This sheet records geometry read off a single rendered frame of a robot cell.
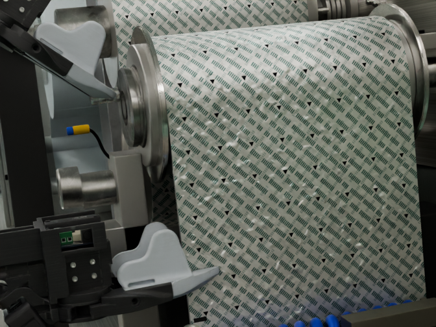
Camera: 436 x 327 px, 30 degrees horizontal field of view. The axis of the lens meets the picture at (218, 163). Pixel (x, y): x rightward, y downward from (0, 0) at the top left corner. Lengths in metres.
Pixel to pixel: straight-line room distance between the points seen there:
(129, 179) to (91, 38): 0.14
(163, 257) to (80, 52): 0.20
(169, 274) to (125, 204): 0.11
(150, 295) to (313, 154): 0.20
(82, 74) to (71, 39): 0.03
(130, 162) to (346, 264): 0.23
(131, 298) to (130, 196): 0.14
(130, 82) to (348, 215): 0.24
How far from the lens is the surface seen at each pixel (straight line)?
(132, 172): 0.78
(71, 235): 0.69
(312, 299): 0.78
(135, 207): 0.79
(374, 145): 0.78
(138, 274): 0.70
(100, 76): 1.12
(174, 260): 0.71
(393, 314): 0.74
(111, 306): 0.68
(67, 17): 0.99
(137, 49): 0.74
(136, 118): 0.73
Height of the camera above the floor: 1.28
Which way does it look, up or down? 7 degrees down
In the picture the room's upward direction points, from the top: 6 degrees counter-clockwise
